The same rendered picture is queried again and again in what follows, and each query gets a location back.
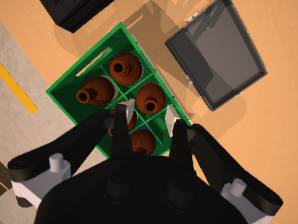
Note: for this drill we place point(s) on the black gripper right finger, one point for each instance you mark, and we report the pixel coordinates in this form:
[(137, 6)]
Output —
[(256, 201)]

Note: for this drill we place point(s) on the green bottle crate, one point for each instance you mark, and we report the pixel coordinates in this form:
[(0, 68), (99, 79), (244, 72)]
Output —
[(77, 111)]

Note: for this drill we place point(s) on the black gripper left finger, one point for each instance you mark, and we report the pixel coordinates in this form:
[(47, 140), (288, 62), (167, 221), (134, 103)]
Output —
[(34, 173)]

